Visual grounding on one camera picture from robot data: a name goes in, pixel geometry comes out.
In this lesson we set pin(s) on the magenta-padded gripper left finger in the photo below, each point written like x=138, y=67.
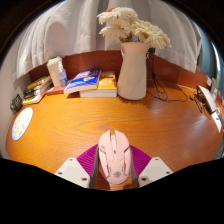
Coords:
x=71, y=168

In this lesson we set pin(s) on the white electronic device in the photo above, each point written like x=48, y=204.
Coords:
x=206, y=98

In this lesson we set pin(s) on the white ceramic vase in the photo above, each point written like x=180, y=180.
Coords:
x=133, y=73

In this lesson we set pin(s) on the white plastic container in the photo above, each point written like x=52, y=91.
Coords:
x=53, y=70

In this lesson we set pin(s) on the orange book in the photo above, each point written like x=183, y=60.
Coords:
x=107, y=83

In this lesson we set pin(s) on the white curtain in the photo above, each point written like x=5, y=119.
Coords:
x=66, y=33

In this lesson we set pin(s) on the dark-framed window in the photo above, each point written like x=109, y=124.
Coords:
x=213, y=66

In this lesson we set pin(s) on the black book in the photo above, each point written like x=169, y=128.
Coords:
x=36, y=90

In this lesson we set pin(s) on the round cartoon-print mouse pad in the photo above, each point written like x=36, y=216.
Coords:
x=22, y=123

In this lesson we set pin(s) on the green mug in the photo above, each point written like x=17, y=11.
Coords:
x=15, y=101

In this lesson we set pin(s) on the white book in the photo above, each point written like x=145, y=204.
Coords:
x=33, y=98

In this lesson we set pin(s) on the pink computer mouse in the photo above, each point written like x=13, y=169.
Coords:
x=113, y=156

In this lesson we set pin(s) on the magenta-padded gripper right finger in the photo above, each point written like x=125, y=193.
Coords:
x=153, y=170

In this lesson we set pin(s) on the white rectangular card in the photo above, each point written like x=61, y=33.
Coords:
x=216, y=120

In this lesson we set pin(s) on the yellow book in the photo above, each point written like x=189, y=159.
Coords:
x=38, y=82

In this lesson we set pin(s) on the white flower bouquet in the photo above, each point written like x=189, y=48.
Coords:
x=133, y=26

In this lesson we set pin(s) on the clear sanitizer bottle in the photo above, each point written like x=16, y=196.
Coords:
x=62, y=76

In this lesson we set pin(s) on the red notebook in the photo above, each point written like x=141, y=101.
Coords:
x=55, y=90

